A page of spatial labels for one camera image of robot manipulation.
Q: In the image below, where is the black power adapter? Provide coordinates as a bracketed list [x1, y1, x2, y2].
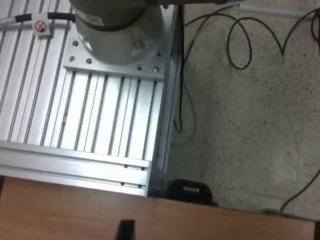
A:
[163, 179, 218, 207]

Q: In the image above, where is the aluminium slotted robot stand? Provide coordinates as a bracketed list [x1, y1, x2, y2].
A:
[0, 0, 186, 198]

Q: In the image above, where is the aluminium robot mounting plate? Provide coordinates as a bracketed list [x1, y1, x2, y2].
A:
[62, 23, 167, 82]

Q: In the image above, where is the white warning label tag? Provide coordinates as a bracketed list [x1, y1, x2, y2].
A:
[32, 13, 54, 38]

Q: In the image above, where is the thin black floor cable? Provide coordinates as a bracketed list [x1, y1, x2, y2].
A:
[279, 169, 320, 213]

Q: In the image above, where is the black hanging cable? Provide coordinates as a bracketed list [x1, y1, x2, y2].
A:
[173, 4, 196, 133]

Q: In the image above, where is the black looped floor cable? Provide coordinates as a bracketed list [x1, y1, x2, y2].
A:
[184, 8, 320, 70]

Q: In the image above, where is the grey black sleeved cable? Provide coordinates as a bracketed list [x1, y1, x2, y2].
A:
[0, 12, 77, 32]

